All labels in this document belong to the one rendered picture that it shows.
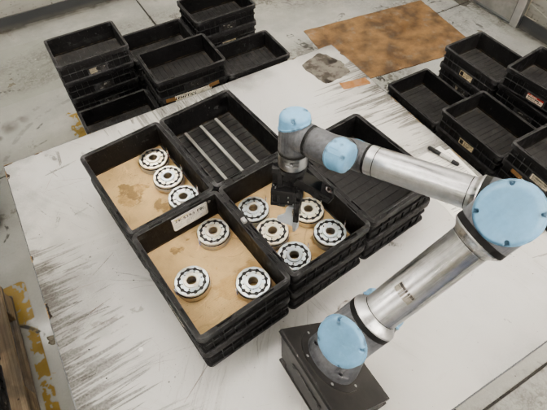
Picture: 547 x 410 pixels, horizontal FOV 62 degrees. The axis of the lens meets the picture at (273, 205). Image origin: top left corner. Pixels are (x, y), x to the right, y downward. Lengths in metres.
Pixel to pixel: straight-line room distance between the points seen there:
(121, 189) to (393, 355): 1.04
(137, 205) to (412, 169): 0.93
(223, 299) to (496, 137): 1.75
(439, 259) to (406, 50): 2.94
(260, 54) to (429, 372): 2.12
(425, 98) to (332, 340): 2.11
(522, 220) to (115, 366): 1.15
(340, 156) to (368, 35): 2.91
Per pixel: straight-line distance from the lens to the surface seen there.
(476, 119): 2.68
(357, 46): 3.73
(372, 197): 1.58
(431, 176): 1.06
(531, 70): 2.93
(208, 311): 1.35
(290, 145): 1.06
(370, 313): 0.99
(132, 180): 1.68
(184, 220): 1.46
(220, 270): 1.41
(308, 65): 2.29
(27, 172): 2.06
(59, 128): 3.33
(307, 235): 1.46
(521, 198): 0.88
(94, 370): 1.51
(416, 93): 2.93
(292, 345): 1.20
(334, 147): 1.00
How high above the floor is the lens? 2.05
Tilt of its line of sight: 53 degrees down
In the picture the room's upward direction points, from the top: 2 degrees counter-clockwise
